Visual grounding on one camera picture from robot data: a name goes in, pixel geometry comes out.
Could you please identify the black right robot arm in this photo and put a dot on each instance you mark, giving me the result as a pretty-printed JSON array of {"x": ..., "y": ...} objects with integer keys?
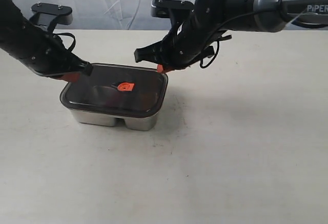
[{"x": 271, "y": 16}]

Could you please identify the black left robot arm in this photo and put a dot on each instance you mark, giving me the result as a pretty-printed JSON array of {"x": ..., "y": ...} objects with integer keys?
[{"x": 11, "y": 21}]

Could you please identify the dark translucent lunch box lid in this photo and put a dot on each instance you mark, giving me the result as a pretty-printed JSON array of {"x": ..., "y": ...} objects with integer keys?
[{"x": 107, "y": 98}]

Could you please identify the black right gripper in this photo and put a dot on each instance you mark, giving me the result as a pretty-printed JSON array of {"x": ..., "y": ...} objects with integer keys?
[{"x": 184, "y": 45}]

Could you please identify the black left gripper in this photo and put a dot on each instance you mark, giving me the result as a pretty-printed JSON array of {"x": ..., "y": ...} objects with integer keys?
[{"x": 49, "y": 54}]

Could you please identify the stainless steel lunch box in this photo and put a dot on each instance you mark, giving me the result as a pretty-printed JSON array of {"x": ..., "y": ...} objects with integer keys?
[{"x": 112, "y": 120}]

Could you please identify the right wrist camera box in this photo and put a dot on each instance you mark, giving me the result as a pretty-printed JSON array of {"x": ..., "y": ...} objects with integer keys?
[{"x": 168, "y": 8}]

